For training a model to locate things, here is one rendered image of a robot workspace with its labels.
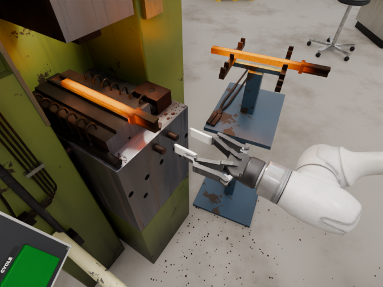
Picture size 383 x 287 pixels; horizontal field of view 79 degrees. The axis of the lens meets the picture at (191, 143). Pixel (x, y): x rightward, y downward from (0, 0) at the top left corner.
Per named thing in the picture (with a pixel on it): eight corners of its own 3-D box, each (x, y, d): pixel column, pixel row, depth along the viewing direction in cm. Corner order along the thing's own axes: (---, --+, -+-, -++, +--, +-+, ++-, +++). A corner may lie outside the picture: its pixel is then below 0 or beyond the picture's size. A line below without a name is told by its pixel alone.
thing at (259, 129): (284, 97, 122) (285, 94, 121) (269, 150, 97) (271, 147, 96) (229, 85, 130) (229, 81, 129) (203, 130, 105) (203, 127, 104)
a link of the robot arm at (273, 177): (284, 184, 61) (262, 173, 63) (295, 162, 54) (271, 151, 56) (272, 210, 56) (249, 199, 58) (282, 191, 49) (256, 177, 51)
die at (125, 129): (152, 121, 84) (149, 101, 78) (111, 156, 73) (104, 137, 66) (76, 85, 100) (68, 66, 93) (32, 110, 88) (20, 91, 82)
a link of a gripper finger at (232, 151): (239, 159, 58) (243, 157, 59) (211, 134, 64) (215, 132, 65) (237, 169, 61) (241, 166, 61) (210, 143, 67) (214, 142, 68)
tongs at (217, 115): (249, 65, 141) (250, 64, 140) (256, 67, 140) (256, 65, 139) (206, 123, 105) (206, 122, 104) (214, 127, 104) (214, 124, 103)
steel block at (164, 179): (188, 172, 123) (188, 105, 90) (141, 232, 101) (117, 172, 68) (113, 132, 143) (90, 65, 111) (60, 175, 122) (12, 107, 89)
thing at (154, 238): (189, 213, 157) (188, 172, 123) (154, 264, 136) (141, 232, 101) (128, 176, 178) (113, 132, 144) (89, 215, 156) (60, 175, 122)
